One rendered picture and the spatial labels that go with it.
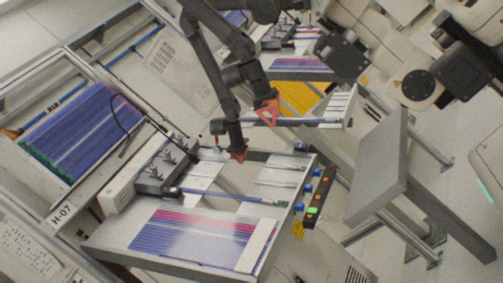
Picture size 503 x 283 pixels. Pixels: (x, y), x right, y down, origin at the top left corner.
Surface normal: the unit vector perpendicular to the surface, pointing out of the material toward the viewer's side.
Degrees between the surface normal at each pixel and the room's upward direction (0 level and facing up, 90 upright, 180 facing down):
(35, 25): 90
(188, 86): 90
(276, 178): 45
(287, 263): 90
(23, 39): 90
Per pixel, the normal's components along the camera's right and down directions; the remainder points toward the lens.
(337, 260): 0.53, -0.52
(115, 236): -0.16, -0.83
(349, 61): -0.18, 0.35
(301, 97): -0.38, 0.55
